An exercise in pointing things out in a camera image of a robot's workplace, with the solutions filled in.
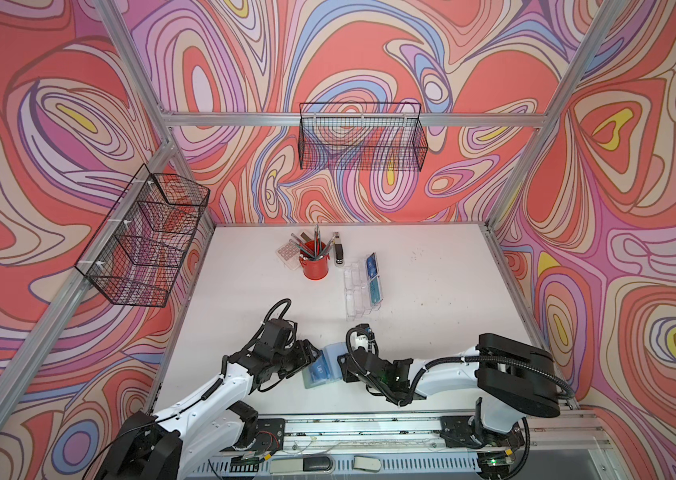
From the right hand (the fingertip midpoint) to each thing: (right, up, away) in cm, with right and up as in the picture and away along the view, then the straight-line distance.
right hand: (344, 366), depth 85 cm
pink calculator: (-20, +32, +23) cm, 44 cm away
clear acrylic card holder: (+6, +22, +11) cm, 25 cm away
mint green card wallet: (-5, 0, -1) cm, 5 cm away
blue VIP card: (+9, +28, +10) cm, 32 cm away
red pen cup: (-10, +27, +17) cm, 34 cm away
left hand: (-7, +4, -1) cm, 8 cm away
